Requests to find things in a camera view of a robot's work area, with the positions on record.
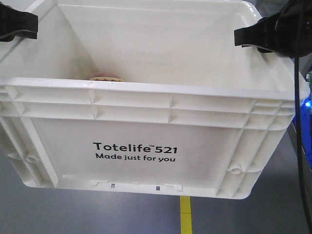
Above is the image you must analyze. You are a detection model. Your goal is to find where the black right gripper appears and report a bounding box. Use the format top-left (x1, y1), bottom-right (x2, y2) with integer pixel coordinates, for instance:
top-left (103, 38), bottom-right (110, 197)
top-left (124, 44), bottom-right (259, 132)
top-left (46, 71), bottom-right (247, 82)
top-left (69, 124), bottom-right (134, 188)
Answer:
top-left (234, 0), bottom-right (312, 58)

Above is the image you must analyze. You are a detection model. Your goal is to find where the yellow floor tape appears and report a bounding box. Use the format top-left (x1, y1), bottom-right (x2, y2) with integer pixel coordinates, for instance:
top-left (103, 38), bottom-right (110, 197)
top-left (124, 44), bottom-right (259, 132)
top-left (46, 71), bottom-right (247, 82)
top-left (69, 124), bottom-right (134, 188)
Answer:
top-left (180, 196), bottom-right (193, 234)

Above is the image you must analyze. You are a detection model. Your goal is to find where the brown toy football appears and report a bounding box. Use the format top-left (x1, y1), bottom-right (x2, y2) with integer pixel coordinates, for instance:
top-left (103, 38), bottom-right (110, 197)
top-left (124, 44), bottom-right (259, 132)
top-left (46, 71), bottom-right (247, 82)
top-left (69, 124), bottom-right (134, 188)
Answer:
top-left (85, 72), bottom-right (124, 82)

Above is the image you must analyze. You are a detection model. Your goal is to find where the black cable right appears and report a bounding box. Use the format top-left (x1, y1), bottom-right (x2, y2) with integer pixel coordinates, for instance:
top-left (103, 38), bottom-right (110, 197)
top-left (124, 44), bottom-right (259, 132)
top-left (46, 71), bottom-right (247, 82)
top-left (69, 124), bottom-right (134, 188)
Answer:
top-left (293, 4), bottom-right (312, 234)

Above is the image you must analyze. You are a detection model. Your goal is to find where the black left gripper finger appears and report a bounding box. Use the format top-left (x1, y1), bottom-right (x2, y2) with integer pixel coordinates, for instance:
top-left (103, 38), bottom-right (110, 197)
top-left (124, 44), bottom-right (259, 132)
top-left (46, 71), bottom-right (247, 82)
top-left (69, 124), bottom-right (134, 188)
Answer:
top-left (0, 4), bottom-right (38, 41)

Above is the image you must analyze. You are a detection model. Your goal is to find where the white plastic tote box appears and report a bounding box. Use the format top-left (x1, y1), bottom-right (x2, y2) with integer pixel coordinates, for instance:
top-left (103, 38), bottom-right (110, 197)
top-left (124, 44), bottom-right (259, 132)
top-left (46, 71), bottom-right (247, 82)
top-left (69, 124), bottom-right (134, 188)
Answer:
top-left (0, 0), bottom-right (294, 199)

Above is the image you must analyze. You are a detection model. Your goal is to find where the green circuit board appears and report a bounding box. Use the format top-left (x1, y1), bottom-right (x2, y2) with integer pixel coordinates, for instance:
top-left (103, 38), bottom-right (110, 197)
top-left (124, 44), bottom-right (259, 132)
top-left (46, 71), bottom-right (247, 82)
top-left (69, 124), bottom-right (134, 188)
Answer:
top-left (306, 71), bottom-right (312, 89)

